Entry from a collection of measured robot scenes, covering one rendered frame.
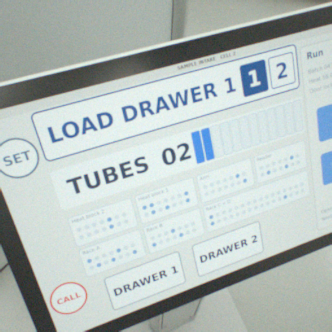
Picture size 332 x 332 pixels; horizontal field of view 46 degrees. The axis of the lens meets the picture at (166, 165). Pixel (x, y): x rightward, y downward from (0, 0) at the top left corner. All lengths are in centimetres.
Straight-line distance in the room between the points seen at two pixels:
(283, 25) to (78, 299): 38
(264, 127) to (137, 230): 19
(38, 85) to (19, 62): 128
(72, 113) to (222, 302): 118
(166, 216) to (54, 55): 118
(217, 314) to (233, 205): 102
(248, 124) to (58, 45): 113
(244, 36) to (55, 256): 31
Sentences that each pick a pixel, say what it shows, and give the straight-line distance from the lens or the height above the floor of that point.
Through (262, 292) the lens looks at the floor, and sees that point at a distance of 157.
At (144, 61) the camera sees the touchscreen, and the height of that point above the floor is 119.
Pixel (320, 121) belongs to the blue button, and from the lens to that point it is 52.
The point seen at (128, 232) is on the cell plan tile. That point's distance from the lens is 45.
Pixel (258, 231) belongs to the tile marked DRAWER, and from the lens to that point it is 51.
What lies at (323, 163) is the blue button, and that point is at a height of 106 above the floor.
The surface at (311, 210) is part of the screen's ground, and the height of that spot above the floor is 101.
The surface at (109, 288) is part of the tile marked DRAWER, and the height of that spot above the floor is 101.
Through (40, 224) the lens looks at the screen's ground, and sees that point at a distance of 43.
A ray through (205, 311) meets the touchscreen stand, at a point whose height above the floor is 4.
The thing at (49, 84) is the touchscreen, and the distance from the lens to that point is 40.
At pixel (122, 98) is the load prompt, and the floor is 117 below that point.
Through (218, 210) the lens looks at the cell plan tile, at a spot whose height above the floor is 105.
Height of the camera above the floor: 147
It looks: 57 degrees down
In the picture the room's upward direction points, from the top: 3 degrees clockwise
